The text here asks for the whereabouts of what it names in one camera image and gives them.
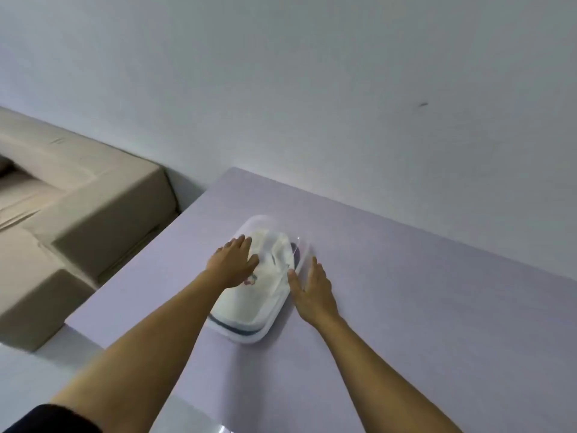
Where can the person's left hand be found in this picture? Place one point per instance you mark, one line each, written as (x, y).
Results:
(232, 263)

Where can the person's right hand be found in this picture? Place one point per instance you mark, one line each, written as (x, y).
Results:
(315, 297)

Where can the white cap with logo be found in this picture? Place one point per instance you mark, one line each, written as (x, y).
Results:
(243, 306)

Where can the clear plastic lid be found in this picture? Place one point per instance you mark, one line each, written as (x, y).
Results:
(270, 223)

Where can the clear plastic box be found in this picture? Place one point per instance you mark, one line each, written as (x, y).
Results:
(250, 339)

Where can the person's right forearm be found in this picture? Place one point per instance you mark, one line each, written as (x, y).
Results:
(383, 383)

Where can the person's left forearm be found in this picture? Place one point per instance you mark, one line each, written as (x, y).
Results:
(158, 338)

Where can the person's black left sleeve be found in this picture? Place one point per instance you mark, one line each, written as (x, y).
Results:
(49, 421)

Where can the beige sofa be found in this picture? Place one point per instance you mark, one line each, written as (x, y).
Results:
(90, 211)

